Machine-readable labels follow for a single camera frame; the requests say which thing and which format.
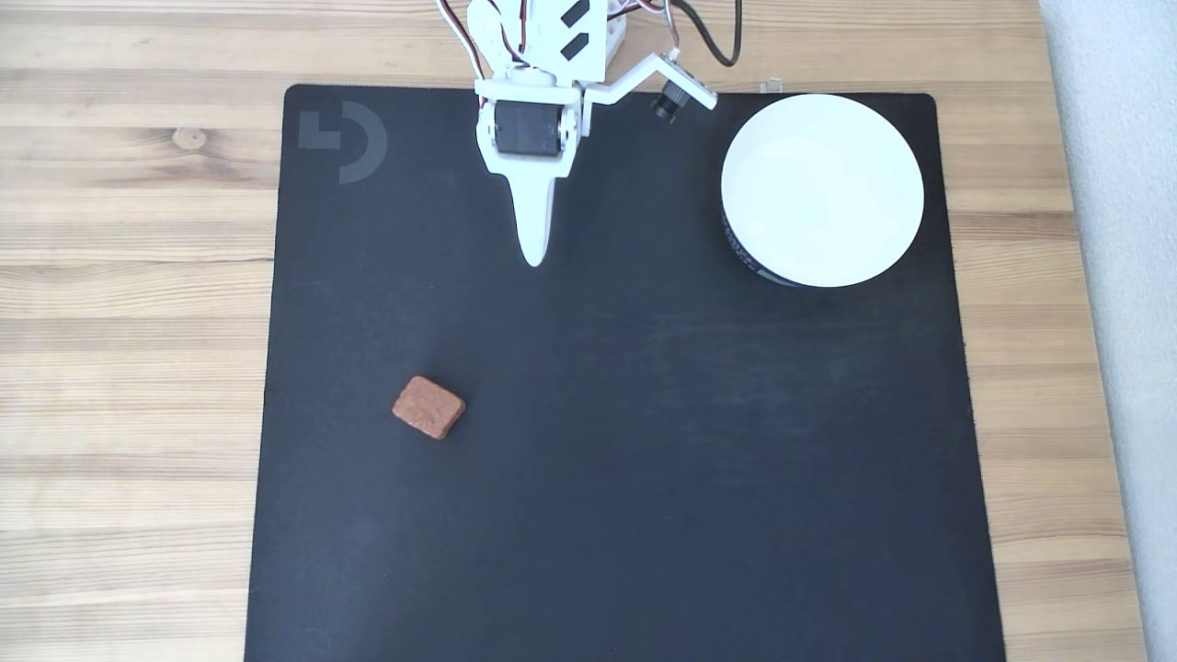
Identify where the brown rectangular toy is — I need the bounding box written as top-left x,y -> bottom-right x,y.
392,375 -> 466,440

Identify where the white bowl-shaped plate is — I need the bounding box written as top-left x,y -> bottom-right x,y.
720,93 -> 926,289

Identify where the black desk mat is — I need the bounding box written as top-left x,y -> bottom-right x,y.
243,84 -> 1008,662

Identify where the red white black servo cable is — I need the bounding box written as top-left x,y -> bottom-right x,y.
436,0 -> 490,86
607,0 -> 683,49

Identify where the camera module on white bracket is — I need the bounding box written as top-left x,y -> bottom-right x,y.
582,51 -> 720,123

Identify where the black camera cable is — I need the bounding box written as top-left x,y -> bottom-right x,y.
674,0 -> 743,68

